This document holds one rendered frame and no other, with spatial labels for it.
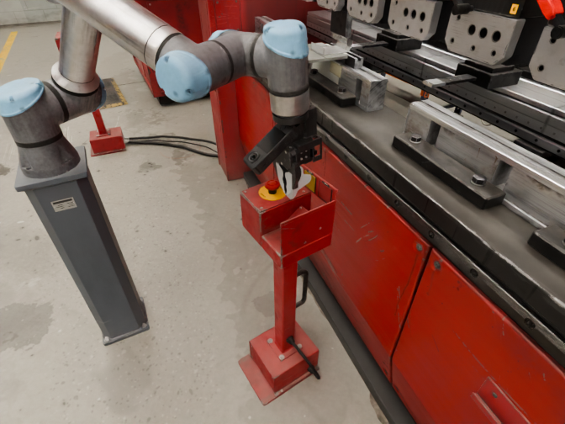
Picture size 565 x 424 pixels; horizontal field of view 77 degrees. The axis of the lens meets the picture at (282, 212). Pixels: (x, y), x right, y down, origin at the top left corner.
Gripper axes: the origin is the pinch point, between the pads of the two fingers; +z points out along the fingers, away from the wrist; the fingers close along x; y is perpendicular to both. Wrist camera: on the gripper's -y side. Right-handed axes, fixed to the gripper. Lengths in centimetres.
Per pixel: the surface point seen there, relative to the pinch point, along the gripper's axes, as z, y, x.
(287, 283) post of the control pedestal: 34.6, -1.2, 2.5
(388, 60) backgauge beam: -3, 73, 40
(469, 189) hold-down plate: -3.8, 27.6, -25.8
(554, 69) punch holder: -28, 33, -30
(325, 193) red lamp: 3.4, 9.9, -1.5
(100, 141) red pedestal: 72, -25, 215
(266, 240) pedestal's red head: 12.9, -5.8, 2.2
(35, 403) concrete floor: 77, -86, 41
